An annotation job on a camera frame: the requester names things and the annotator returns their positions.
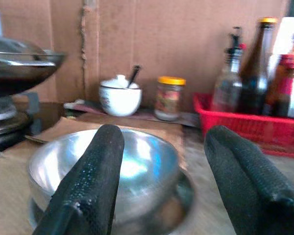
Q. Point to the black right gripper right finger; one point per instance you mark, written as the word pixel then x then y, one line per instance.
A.
pixel 247 183

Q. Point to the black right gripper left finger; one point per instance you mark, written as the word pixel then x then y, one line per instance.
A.
pixel 93 176

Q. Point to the stainless steel bowl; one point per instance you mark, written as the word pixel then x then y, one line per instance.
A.
pixel 147 156

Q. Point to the red plastic basket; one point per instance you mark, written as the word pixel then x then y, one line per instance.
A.
pixel 235 127

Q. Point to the white printed seasoning bowl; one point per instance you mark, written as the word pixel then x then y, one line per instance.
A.
pixel 120 100

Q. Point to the flat brown cardboard sheet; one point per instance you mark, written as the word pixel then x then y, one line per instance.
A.
pixel 9 183

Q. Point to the clear bottle black spout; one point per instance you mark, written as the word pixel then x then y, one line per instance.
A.
pixel 226 90

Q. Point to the black gas stove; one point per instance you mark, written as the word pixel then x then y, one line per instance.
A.
pixel 5 122

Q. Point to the red labelled sauce bottle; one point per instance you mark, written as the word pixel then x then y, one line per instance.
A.
pixel 289 85

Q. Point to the glass jar yellow lid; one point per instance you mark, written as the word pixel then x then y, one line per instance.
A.
pixel 169 100

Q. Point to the brown bottle yellow cap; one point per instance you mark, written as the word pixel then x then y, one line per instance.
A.
pixel 254 73

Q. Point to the dark metal wok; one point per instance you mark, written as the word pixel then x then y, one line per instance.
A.
pixel 14 80

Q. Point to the upright brown cardboard sheet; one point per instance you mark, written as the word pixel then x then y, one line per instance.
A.
pixel 161 36

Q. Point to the white paper box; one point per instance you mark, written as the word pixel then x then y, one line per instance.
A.
pixel 289 29

